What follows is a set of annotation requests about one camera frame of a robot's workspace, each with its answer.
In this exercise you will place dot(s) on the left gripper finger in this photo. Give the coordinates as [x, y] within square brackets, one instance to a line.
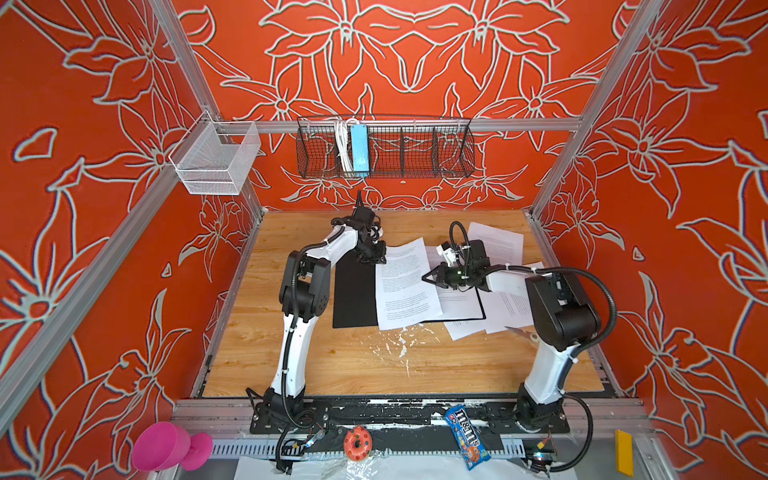
[379, 256]
[366, 257]

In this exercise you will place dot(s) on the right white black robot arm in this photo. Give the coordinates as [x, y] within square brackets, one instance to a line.
[572, 311]

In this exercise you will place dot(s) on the pink plastic goblet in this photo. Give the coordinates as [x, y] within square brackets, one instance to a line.
[164, 445]

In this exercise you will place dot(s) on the blue m&m's candy bag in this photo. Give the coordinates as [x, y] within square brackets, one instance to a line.
[471, 447]

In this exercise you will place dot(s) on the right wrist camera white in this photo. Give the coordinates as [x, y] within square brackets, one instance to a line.
[449, 254]

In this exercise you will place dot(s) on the clear plastic bin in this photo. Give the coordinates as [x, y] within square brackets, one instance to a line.
[209, 162]

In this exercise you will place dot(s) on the blue folder black inside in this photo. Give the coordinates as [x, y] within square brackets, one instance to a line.
[354, 294]

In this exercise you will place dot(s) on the white scissors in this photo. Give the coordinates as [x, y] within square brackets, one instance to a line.
[531, 336]

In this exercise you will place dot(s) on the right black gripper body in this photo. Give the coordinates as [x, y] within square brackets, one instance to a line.
[460, 274]

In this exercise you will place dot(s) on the yellow block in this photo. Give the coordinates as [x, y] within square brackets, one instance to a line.
[624, 453]

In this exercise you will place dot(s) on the red donut toy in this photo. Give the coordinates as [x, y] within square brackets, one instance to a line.
[358, 444]

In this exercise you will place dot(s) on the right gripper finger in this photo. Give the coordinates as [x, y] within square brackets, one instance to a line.
[452, 287]
[437, 275]

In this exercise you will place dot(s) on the blue white box in basket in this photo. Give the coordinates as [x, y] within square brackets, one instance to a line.
[360, 149]

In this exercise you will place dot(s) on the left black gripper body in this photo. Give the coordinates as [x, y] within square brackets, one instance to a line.
[368, 248]

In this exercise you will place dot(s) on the black wire basket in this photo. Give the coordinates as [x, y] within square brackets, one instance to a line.
[400, 147]

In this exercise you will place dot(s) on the small circuit board with wires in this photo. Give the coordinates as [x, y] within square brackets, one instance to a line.
[539, 455]

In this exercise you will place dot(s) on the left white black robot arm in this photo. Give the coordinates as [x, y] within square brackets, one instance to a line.
[304, 295]

